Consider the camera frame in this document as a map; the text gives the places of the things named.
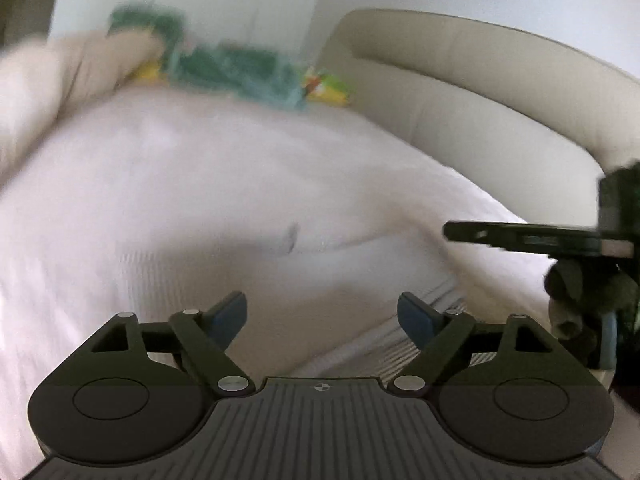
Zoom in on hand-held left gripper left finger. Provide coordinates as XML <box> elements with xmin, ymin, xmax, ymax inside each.
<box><xmin>75</xmin><ymin>291</ymin><xmax>256</xmax><ymax>395</ymax></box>

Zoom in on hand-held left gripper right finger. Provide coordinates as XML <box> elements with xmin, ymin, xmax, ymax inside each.
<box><xmin>387</xmin><ymin>292</ymin><xmax>567</xmax><ymax>396</ymax></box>

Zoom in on yellow printed cushion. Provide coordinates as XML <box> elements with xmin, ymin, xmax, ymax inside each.
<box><xmin>131</xmin><ymin>59</ymin><xmax>167</xmax><ymax>84</ymax></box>

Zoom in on green knitted blanket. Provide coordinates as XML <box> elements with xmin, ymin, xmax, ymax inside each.
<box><xmin>107</xmin><ymin>2</ymin><xmax>308</xmax><ymax>111</ymax></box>

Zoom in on white ribbed garment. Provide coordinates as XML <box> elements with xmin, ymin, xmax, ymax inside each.
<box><xmin>117</xmin><ymin>210</ymin><xmax>470</xmax><ymax>379</ymax></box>

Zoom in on yellow toy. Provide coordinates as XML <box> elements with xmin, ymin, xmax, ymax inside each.
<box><xmin>301</xmin><ymin>66</ymin><xmax>357</xmax><ymax>109</ymax></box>

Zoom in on person's right hand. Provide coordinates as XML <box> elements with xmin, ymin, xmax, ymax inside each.
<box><xmin>544</xmin><ymin>257</ymin><xmax>640</xmax><ymax>369</ymax></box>

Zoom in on white fluffy duvet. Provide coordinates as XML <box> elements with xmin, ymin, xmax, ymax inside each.
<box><xmin>0</xmin><ymin>30</ymin><xmax>167</xmax><ymax>181</ymax></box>

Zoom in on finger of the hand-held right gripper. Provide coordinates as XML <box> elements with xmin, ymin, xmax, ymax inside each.
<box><xmin>443</xmin><ymin>220</ymin><xmax>604</xmax><ymax>258</ymax></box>

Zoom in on beige padded headboard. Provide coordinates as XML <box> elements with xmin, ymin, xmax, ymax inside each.
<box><xmin>315</xmin><ymin>8</ymin><xmax>640</xmax><ymax>231</ymax></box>

